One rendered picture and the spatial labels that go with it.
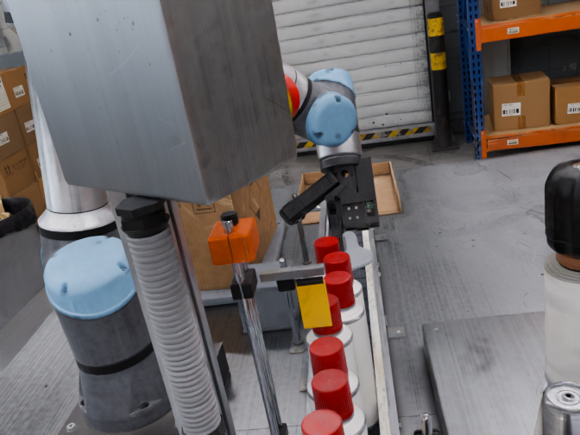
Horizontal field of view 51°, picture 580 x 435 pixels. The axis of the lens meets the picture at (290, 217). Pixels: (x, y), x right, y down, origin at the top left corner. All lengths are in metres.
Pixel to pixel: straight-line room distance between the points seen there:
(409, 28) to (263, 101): 4.47
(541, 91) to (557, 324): 3.73
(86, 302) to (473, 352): 0.53
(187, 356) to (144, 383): 0.40
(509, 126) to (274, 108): 4.06
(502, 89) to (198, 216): 3.41
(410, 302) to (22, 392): 0.70
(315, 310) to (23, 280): 2.60
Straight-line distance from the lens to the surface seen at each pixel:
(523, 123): 4.45
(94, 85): 0.43
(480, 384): 0.85
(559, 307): 0.73
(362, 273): 1.13
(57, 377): 1.17
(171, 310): 0.44
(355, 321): 0.70
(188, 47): 0.37
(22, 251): 3.10
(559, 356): 0.77
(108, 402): 0.87
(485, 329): 0.96
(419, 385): 0.93
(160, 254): 0.43
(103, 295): 0.79
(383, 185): 1.69
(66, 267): 0.82
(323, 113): 0.83
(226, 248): 0.57
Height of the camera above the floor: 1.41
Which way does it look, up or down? 22 degrees down
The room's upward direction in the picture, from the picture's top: 10 degrees counter-clockwise
